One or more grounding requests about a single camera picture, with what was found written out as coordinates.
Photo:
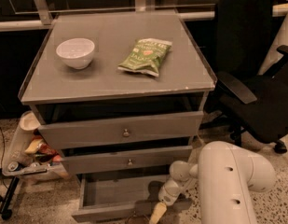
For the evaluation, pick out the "black office chair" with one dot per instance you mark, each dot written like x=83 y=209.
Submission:
x=250 y=102

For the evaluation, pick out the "grey bottom drawer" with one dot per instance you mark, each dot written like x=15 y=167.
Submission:
x=110 y=199

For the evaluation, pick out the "yellow snack packet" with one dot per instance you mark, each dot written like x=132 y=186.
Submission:
x=34 y=146

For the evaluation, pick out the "grey drawer cabinet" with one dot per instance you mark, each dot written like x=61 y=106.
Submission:
x=58 y=93

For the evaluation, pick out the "black stand leg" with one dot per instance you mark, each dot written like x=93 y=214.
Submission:
x=5 y=211

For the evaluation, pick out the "green chip bag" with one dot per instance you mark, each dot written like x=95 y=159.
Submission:
x=146 y=57

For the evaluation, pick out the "white ceramic bowl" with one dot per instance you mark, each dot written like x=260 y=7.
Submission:
x=76 y=53

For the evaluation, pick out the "grey middle drawer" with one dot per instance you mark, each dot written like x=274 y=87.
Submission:
x=124 y=160

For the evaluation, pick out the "white cup in bin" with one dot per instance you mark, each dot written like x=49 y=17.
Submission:
x=28 y=121

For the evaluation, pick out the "red snack packet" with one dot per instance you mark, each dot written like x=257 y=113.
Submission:
x=46 y=149

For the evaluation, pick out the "metal railing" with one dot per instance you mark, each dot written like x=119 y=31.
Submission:
x=41 y=6

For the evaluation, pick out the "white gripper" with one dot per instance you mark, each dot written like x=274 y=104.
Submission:
x=166 y=195

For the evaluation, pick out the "grey drawer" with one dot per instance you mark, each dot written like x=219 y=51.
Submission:
x=110 y=199
x=124 y=160
x=122 y=130

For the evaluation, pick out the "grey top drawer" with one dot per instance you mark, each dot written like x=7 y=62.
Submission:
x=122 y=130

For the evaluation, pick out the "soda can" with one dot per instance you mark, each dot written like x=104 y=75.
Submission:
x=13 y=166

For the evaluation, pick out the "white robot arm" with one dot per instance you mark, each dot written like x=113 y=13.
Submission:
x=227 y=174

